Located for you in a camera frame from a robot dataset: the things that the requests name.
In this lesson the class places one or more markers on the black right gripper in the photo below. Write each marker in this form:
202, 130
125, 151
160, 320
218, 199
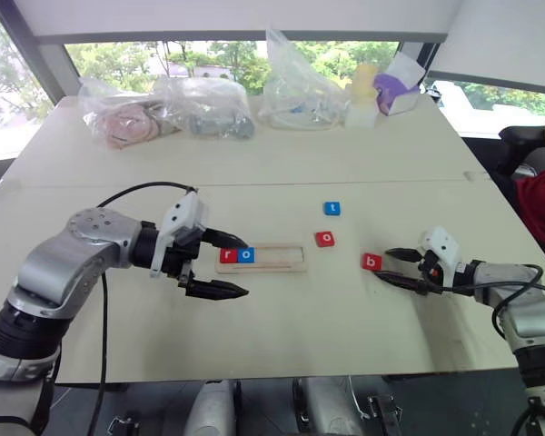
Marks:
431, 272

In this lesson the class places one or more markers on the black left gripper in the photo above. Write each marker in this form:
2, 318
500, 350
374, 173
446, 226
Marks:
181, 256

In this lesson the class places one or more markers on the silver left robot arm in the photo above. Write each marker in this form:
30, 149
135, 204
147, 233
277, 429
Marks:
82, 254

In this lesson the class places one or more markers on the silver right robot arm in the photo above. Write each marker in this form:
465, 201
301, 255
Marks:
527, 313

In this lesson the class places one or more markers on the red letter r block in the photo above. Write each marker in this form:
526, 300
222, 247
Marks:
228, 255

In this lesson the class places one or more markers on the blue letter o block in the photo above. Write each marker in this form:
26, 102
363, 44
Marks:
246, 255

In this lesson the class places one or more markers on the red letter b block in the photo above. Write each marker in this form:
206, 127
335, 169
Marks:
372, 262

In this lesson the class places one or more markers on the wooden letter tray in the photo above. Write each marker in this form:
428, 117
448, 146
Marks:
277, 268

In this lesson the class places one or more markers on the red letter o block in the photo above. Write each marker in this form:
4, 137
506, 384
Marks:
325, 239

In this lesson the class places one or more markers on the blue letter t block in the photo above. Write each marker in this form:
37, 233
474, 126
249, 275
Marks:
332, 208

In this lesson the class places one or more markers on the grey rounded robot leg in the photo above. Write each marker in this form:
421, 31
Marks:
329, 406
211, 409

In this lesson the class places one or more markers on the metal latch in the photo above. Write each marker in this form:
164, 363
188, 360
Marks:
122, 426
383, 411

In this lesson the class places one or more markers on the person in red shirt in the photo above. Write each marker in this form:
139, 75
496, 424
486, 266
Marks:
542, 213

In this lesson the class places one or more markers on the plastic bag with grey items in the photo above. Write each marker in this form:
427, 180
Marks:
213, 113

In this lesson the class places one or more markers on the black chair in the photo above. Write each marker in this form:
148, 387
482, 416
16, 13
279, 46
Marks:
520, 145

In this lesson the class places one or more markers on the yellow and white foam item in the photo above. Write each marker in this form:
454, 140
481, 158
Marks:
361, 100

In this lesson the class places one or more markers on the plastic bag with pink items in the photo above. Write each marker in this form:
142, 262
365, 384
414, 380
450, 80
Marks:
122, 118

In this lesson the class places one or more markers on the purple and white carton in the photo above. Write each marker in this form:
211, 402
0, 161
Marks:
397, 86

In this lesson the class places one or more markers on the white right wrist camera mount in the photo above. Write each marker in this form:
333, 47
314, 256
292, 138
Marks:
442, 245

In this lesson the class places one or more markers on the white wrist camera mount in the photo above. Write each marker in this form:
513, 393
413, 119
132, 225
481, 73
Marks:
442, 245
181, 213

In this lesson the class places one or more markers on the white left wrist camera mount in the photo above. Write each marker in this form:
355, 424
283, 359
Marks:
181, 213

